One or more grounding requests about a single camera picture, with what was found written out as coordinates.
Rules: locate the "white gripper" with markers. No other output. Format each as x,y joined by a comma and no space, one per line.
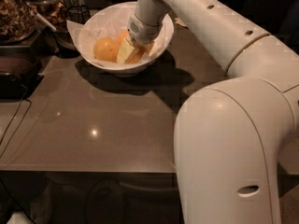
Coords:
145,33

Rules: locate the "orange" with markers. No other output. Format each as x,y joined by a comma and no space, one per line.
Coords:
106,49
123,34
141,50

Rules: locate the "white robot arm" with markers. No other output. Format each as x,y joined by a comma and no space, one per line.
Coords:
228,135

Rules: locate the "white ceramic bowl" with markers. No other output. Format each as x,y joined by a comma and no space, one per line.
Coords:
106,66

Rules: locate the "white paper bowl liner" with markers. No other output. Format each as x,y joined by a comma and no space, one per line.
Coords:
93,25

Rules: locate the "folded brown paper napkins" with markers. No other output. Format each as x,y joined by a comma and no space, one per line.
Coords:
180,22

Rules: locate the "glass jar of dried snacks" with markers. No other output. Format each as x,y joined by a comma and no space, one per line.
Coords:
53,10

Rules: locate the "black appliance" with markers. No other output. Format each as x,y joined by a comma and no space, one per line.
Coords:
19,75

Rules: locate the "glass jar of nuts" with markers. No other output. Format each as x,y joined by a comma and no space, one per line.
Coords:
16,21

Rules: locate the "black wire cup holder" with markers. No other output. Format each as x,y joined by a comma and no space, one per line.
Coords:
79,13

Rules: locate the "white serving spoon handle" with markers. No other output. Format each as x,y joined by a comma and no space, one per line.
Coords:
43,20

